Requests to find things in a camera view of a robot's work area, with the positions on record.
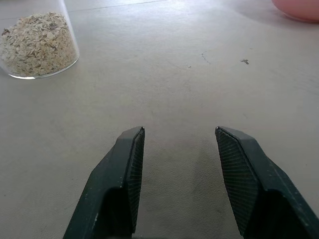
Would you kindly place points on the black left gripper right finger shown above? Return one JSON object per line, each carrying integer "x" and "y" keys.
{"x": 259, "y": 184}

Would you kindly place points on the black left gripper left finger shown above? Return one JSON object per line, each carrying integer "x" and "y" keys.
{"x": 112, "y": 184}

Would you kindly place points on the pink bowl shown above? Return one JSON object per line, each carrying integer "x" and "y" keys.
{"x": 297, "y": 10}

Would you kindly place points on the beige flakes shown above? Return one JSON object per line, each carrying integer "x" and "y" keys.
{"x": 35, "y": 46}

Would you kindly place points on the clear glass jar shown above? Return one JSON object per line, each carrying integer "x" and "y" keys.
{"x": 40, "y": 42}

